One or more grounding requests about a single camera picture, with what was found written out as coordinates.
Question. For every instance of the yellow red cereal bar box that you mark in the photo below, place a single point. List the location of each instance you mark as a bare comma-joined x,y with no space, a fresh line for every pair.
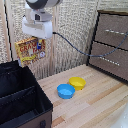
29,51

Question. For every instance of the yellow plastic bowl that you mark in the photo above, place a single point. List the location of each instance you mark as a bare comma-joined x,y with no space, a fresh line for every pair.
77,82

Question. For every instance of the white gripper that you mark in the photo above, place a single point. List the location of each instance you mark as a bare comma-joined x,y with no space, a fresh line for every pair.
37,28

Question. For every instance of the blue plastic bowl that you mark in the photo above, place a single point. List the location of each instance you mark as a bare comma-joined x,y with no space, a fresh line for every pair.
65,90

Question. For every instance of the black fabric storage bin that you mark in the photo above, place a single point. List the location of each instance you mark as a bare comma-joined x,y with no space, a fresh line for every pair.
16,96

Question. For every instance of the beige woven folding screen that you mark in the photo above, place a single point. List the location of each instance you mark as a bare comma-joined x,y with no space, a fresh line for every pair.
73,20

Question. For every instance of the brown wooden drawer cabinet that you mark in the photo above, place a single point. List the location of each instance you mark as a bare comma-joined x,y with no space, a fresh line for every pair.
110,63

